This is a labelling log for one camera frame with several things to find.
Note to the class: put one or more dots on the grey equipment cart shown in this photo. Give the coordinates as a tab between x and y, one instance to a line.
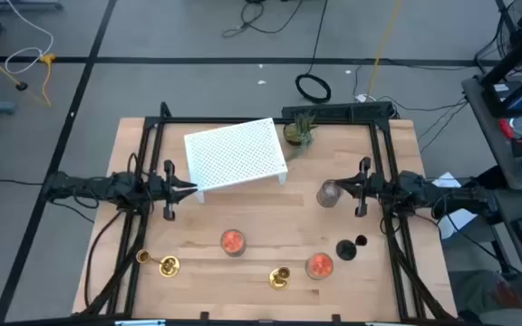
483	122

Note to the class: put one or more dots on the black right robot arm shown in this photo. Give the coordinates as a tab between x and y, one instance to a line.
442	194

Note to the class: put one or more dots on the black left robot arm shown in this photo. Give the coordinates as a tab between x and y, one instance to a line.
93	188

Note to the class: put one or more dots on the white power adapter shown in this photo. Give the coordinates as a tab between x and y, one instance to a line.
363	97

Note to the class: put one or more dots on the person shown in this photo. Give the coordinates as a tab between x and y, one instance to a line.
492	294

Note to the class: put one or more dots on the white perforated metal shelf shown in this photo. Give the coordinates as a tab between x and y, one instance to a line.
236	154

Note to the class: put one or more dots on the white paper sheet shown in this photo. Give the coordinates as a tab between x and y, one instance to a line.
447	181

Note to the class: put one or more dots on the black aluminium table frame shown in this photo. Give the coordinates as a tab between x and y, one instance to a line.
170	120

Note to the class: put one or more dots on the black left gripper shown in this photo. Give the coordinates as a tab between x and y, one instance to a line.
157	189

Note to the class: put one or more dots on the silver glass jar orange candle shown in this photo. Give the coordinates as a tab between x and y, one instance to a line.
319	265

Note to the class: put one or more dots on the silver metal can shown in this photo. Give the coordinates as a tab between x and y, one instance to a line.
233	242

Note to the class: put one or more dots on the silver glass jar grey candle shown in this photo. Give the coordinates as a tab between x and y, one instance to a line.
329	194

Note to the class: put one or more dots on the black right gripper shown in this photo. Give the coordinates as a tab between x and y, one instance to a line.
375	188

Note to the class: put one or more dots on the black candlestick holder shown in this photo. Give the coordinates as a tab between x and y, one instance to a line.
346	250

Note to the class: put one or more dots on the potted green succulent plant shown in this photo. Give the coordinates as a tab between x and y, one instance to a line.
298	133

